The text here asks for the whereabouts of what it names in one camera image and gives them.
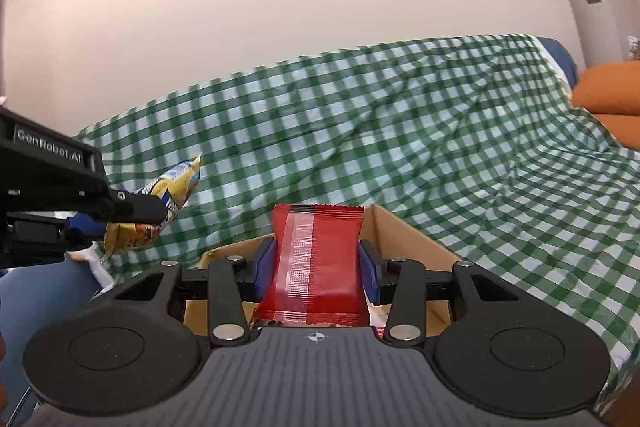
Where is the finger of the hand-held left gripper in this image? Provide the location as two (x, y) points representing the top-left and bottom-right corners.
(107, 190), (169, 226)
(65, 211), (110, 239)

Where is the orange pillow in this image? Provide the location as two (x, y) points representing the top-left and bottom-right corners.
(571, 61), (640, 115)
(592, 111), (640, 151)

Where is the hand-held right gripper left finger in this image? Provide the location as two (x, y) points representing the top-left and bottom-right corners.
(89, 238), (277, 348)

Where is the white paper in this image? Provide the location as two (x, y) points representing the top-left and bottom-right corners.
(67, 241), (117, 298)

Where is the brown cardboard box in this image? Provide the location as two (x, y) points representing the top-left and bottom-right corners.
(182, 204), (463, 340)

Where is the yellow snack packet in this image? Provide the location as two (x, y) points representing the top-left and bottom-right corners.
(104, 154), (202, 258)

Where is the green white checkered cloth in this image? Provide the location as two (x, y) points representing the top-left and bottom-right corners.
(72, 33), (640, 418)

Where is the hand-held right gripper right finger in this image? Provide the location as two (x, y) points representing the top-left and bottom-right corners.
(358, 240), (527, 348)

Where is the plain red snack packet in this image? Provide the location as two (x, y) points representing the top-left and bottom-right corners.
(250, 203), (370, 330)

